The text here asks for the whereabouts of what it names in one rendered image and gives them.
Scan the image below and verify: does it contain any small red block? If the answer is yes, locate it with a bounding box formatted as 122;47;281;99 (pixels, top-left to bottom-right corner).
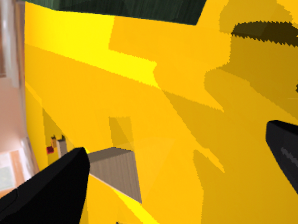
45;145;55;155

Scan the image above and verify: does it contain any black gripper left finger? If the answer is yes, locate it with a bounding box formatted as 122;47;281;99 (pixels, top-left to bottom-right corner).
0;147;89;224

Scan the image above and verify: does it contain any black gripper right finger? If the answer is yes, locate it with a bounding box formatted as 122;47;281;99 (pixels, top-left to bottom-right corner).
266;120;298;194

